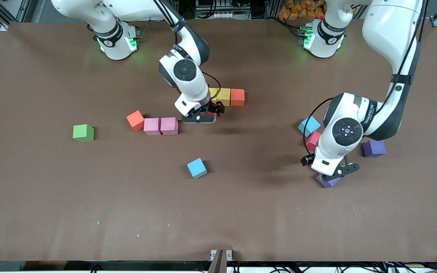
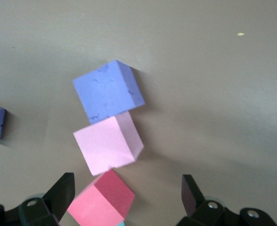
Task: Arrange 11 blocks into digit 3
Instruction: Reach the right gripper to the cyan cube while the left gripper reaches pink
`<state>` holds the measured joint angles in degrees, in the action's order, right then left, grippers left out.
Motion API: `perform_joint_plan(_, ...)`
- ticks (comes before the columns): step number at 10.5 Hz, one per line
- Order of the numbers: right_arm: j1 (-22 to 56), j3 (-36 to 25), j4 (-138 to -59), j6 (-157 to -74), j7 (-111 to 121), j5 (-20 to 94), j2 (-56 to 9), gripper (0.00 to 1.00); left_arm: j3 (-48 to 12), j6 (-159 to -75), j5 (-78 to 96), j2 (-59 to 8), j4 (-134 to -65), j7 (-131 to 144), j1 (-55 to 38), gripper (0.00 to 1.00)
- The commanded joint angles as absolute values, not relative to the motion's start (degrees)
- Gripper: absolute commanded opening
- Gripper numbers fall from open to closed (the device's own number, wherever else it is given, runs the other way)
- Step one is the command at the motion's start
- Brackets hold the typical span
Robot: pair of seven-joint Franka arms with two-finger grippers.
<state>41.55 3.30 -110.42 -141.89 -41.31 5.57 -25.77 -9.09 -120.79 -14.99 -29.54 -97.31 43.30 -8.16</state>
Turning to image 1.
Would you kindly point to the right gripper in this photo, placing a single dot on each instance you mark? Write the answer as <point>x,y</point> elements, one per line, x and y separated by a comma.
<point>214,107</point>

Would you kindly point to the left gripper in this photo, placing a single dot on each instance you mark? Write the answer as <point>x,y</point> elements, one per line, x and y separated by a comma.
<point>307,160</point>

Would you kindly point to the yellow foam cube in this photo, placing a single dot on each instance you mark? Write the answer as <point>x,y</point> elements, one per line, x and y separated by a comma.
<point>224,97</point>
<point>214,93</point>

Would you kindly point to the orange foam cube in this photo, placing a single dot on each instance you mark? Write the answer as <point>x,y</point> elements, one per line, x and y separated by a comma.
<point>237,98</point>
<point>135,120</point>

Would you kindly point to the blue foam cube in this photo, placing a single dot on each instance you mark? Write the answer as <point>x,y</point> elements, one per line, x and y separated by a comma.
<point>309,126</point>
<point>197,168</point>

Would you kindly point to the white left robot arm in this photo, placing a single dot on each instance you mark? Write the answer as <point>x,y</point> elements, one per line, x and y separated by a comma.
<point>393,34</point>

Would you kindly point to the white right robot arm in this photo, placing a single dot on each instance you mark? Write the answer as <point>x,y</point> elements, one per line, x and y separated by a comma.
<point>195,87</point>

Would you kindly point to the purple foam cube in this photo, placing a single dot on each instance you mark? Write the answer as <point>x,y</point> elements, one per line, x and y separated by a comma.
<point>374,148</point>
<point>326,182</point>

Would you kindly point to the pink foam cube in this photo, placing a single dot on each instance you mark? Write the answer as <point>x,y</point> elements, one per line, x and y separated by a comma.
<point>168,126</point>
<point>152,127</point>

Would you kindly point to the white connector strip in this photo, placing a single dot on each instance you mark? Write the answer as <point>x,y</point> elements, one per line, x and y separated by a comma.
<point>224,15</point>

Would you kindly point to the brown table cover sheet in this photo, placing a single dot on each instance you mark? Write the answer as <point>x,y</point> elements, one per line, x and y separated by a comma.
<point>218,212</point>

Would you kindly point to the pile of orange fruit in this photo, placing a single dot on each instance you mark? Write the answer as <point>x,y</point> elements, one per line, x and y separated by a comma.
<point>298,9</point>

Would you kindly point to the green foam cube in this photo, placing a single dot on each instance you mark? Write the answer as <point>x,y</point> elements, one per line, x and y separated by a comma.
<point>83,133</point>

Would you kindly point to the brown wooden beam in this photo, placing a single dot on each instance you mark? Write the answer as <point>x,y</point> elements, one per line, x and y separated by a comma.
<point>218,263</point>

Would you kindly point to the small metal bracket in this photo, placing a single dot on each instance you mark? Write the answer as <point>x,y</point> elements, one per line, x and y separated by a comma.
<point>229,254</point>

